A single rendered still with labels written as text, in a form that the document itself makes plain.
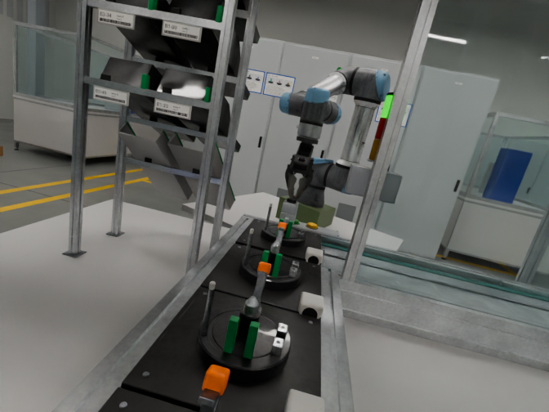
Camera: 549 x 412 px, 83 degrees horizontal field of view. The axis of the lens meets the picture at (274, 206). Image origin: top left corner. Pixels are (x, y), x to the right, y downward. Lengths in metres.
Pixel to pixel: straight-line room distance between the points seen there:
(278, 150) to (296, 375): 3.60
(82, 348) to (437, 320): 0.77
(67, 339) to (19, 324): 0.10
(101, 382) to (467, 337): 0.79
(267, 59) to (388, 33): 5.16
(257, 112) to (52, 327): 3.57
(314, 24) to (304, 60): 4.89
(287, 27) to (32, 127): 5.98
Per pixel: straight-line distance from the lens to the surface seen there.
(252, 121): 4.04
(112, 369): 0.49
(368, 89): 1.40
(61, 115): 6.17
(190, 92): 0.80
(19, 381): 0.64
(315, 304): 0.61
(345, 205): 3.98
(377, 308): 0.86
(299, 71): 4.00
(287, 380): 0.48
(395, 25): 8.90
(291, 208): 0.90
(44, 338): 0.71
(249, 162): 4.06
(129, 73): 0.89
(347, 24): 8.84
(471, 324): 0.94
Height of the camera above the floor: 1.29
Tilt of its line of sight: 14 degrees down
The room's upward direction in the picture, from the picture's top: 12 degrees clockwise
